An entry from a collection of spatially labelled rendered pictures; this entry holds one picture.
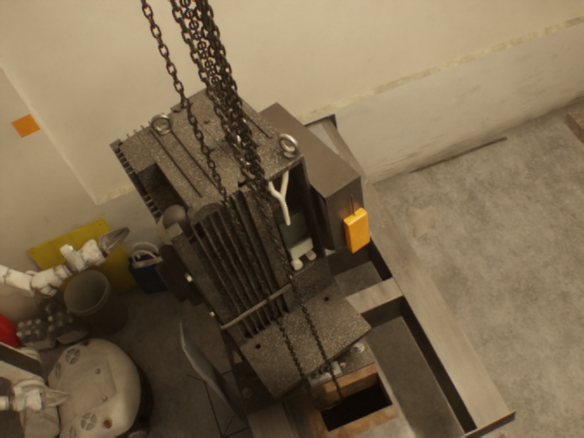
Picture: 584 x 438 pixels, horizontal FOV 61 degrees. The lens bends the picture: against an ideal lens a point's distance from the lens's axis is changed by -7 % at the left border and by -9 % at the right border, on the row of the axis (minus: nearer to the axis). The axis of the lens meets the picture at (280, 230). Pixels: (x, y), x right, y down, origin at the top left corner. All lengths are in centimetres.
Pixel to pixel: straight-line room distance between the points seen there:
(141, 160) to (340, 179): 60
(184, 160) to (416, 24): 173
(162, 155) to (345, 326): 89
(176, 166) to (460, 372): 131
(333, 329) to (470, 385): 58
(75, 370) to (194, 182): 169
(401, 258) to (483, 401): 71
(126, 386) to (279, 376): 106
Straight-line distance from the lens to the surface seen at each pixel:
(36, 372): 261
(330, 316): 198
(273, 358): 195
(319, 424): 278
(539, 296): 312
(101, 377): 291
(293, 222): 171
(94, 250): 198
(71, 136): 271
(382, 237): 244
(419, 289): 230
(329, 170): 160
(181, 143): 164
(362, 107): 301
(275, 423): 213
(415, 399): 280
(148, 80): 257
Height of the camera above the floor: 267
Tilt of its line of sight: 53 degrees down
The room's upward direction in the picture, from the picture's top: 18 degrees counter-clockwise
